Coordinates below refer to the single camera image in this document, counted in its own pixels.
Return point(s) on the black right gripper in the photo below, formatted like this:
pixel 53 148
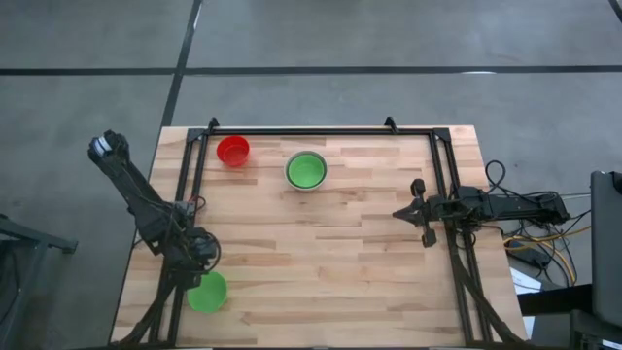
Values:
pixel 432 210

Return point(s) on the grey equipment case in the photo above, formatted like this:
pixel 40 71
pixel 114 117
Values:
pixel 607 243

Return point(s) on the dark grey metal stand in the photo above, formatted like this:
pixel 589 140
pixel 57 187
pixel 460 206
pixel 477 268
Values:
pixel 39 239

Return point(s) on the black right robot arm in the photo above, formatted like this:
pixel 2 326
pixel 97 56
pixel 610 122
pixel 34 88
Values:
pixel 510 206

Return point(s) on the green plastic bowl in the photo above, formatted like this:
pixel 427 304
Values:
pixel 306 171

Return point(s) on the black metal table frame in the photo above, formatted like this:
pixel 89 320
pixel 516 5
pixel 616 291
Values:
pixel 340 131

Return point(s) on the red plastic bowl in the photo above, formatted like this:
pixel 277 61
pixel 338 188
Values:
pixel 233 151

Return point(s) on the green cup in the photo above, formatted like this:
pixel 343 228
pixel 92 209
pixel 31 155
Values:
pixel 210 295

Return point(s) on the white paper sheet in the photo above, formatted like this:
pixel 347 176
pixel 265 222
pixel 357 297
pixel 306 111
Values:
pixel 524 282

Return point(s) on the black power brick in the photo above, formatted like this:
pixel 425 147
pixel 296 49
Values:
pixel 529 255

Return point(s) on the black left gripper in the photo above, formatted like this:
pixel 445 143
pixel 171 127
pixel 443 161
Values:
pixel 194 253

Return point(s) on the dark box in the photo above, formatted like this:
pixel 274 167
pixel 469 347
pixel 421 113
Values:
pixel 595 333

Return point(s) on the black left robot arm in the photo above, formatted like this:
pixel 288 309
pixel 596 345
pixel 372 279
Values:
pixel 126 180

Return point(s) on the black bench bar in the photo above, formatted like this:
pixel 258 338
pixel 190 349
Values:
pixel 554 300

